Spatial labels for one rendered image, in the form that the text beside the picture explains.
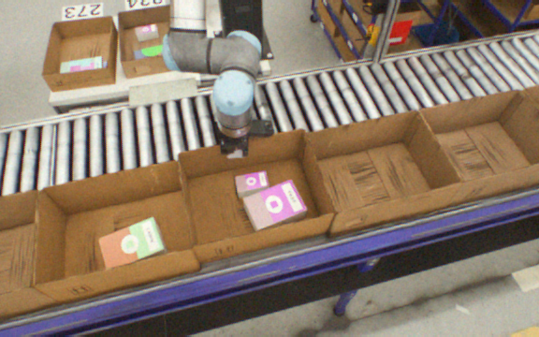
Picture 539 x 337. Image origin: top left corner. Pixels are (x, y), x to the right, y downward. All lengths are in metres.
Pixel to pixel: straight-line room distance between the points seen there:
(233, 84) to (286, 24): 2.56
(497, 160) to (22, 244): 1.58
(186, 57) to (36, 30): 2.97
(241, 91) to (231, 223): 0.47
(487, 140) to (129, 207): 1.27
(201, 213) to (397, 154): 0.70
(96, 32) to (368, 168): 1.52
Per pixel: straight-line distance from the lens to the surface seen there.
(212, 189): 1.24
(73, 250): 1.30
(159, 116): 1.70
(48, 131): 1.83
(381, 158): 1.38
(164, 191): 1.28
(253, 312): 1.38
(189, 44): 0.97
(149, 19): 2.17
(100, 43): 2.14
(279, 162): 1.28
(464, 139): 1.55
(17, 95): 3.33
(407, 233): 1.23
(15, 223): 1.42
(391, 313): 2.11
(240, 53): 0.94
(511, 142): 1.62
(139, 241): 1.16
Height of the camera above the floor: 1.97
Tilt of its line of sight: 56 degrees down
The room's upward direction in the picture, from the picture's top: straight up
